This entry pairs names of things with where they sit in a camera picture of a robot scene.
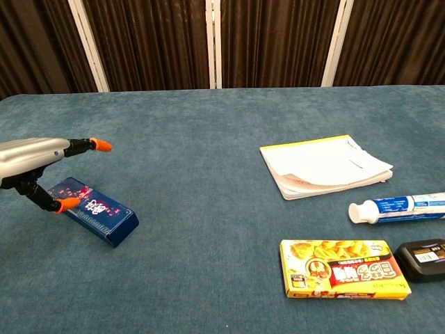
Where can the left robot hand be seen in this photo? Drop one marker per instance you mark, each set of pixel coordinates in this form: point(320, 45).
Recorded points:
point(31, 153)

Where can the black curtain partition panel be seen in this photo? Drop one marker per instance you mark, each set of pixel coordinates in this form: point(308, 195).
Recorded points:
point(149, 41)
point(274, 41)
point(393, 41)
point(34, 45)

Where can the blue felt table mat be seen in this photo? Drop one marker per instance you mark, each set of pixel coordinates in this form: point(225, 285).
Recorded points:
point(208, 226)

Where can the white notepad yellow binding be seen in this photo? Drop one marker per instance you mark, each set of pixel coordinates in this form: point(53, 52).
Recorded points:
point(320, 163)

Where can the yellow curry box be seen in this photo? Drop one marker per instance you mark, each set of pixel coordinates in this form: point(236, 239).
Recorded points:
point(344, 271)

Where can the white blue toothpaste tube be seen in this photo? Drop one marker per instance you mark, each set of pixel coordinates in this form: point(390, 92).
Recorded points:
point(393, 208)

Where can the black container red cap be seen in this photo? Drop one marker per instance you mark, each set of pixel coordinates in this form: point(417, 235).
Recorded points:
point(420, 261)

